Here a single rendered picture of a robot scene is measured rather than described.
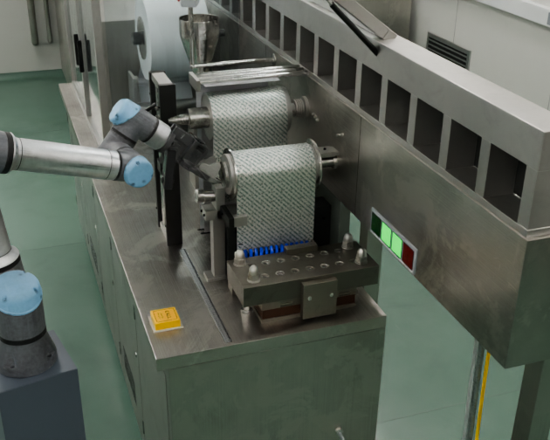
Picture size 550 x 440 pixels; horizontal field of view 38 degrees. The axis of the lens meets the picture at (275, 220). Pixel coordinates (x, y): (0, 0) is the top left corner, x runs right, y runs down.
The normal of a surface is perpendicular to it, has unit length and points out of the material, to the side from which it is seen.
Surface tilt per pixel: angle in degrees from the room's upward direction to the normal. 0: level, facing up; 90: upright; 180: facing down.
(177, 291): 0
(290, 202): 90
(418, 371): 0
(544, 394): 90
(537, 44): 90
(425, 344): 0
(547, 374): 90
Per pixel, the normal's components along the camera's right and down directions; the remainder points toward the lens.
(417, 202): -0.94, 0.14
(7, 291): 0.08, -0.83
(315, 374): 0.33, 0.43
